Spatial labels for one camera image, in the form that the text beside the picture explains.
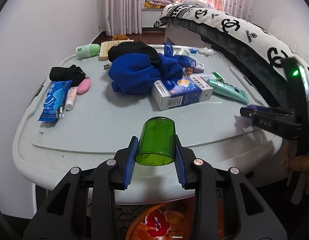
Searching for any light green tissue pack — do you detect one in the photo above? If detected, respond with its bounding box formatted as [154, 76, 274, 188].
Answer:
[75, 44, 100, 60]

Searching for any white green toothpaste box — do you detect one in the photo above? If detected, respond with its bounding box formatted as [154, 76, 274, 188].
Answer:
[189, 72, 224, 82]

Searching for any small blue toy block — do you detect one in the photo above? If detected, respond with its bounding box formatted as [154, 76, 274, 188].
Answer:
[190, 48, 197, 54]

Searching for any pink white lip balm tube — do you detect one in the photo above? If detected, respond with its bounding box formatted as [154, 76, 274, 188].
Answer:
[65, 87, 77, 111]

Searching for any beige paper box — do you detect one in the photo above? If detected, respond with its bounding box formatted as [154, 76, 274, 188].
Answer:
[98, 40, 134, 61]

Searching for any black sock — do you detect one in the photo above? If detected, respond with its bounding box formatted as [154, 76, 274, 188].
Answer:
[49, 64, 86, 87]

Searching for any blue white medicine box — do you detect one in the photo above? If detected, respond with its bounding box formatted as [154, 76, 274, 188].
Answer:
[151, 76, 214, 111]

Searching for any white bed frame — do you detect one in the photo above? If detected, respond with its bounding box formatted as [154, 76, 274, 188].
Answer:
[165, 24, 211, 49]

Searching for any right hand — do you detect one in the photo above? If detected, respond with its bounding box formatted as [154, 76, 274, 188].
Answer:
[284, 146, 309, 180]

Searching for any blue cloth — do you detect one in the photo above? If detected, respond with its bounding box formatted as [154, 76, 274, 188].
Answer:
[108, 42, 196, 95]

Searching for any teal cosmetic tube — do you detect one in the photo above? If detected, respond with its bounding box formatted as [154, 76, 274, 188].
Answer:
[206, 79, 249, 105]

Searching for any pink curtain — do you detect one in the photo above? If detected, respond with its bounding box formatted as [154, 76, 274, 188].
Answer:
[101, 0, 142, 36]

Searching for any blue wet wipes pack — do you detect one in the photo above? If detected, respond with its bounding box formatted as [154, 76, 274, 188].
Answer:
[38, 80, 72, 122]

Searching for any pink oval device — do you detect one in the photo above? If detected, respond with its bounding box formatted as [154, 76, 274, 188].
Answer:
[77, 77, 91, 95]

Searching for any orange trash bin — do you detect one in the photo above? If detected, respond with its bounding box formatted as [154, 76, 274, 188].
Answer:
[125, 196, 225, 240]

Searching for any green transparent plastic cup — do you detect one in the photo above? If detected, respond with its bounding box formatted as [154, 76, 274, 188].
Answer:
[135, 116, 176, 166]

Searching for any black cloth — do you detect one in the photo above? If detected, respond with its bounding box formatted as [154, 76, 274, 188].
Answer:
[108, 41, 160, 63]

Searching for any black white logo blanket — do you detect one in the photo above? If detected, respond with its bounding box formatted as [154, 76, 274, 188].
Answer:
[154, 4, 309, 120]

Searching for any folded bedding on windowsill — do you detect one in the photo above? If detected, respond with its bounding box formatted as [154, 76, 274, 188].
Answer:
[144, 0, 214, 9]

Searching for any crumpled white tissue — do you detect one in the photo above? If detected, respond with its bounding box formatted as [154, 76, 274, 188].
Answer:
[198, 47, 214, 56]

